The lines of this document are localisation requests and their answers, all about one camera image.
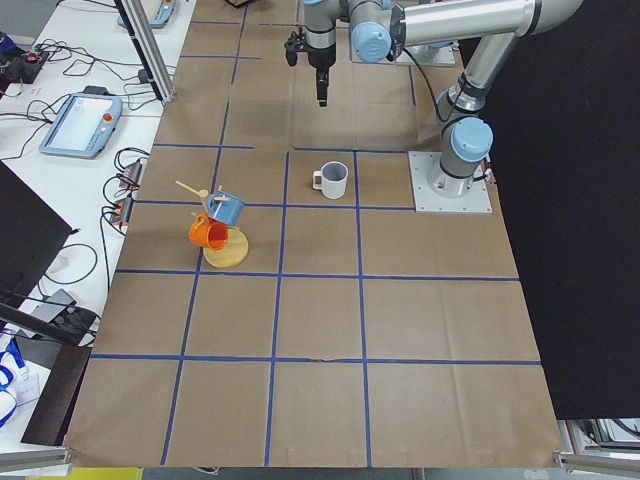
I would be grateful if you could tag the wooden mug tree stand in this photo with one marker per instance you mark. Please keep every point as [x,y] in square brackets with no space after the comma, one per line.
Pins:
[237,246]

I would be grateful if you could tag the black monitor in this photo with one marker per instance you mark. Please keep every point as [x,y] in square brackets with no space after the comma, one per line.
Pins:
[32,234]

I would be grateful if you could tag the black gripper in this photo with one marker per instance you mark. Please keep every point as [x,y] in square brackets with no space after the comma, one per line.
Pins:
[320,58]

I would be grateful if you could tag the orange mug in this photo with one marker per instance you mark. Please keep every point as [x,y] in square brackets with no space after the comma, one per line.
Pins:
[208,233]

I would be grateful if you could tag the usb hub box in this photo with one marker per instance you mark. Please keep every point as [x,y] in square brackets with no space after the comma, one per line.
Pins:
[131,175]
[121,214]

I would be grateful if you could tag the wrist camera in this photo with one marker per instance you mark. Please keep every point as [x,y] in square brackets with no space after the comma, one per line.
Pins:
[294,45]

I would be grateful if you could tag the aluminium frame post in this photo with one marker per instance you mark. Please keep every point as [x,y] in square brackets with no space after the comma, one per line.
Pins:
[144,42]

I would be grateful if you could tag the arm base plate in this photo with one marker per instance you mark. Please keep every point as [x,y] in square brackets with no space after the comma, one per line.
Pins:
[436,192]
[426,55]

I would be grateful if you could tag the blue mug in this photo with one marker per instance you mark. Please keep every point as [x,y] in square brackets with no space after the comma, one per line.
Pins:
[224,207]

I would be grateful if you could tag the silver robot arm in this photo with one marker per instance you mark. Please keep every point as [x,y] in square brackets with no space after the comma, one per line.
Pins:
[385,30]

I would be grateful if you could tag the teach pendant tablet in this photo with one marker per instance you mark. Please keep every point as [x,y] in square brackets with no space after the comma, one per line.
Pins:
[83,126]

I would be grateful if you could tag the white mug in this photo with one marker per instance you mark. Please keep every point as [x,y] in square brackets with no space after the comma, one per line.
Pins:
[331,180]

